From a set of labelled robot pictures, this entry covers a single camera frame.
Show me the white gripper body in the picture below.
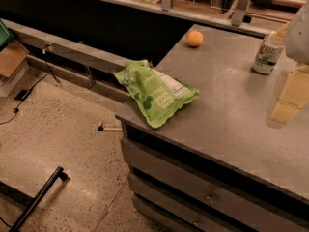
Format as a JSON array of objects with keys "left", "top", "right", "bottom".
[{"left": 286, "top": 0, "right": 309, "bottom": 65}]

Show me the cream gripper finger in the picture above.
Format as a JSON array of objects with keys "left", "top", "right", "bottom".
[{"left": 270, "top": 65, "right": 309, "bottom": 124}]

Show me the orange fruit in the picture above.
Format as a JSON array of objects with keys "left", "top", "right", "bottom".
[{"left": 186, "top": 31, "right": 204, "bottom": 47}]

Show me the green rice chip bag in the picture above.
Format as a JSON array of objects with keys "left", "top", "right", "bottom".
[{"left": 114, "top": 60, "right": 199, "bottom": 129}]

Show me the green white soda can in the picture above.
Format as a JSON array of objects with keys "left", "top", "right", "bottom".
[{"left": 252, "top": 31, "right": 285, "bottom": 74}]

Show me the grey drawer cabinet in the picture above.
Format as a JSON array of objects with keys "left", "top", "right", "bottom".
[{"left": 119, "top": 119, "right": 309, "bottom": 232}]

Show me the small wooden stick on floor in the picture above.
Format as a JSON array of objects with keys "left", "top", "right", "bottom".
[{"left": 98, "top": 123, "right": 123, "bottom": 131}]

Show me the brown cardboard box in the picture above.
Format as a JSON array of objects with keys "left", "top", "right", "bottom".
[{"left": 0, "top": 40, "right": 29, "bottom": 97}]

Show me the green plastic bin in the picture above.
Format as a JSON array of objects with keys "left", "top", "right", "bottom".
[{"left": 0, "top": 19, "right": 14, "bottom": 49}]

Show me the black metal floor stand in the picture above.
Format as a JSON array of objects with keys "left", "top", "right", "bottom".
[{"left": 0, "top": 166, "right": 70, "bottom": 232}]

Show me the grey metal bracket right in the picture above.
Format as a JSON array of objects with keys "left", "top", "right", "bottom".
[{"left": 231, "top": 0, "right": 250, "bottom": 27}]

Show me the grey low bench rail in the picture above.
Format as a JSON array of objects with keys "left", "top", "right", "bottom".
[{"left": 3, "top": 19, "right": 129, "bottom": 102}]

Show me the black power adapter with cable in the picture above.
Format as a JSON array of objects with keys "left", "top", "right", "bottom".
[{"left": 0, "top": 42, "right": 62, "bottom": 126}]

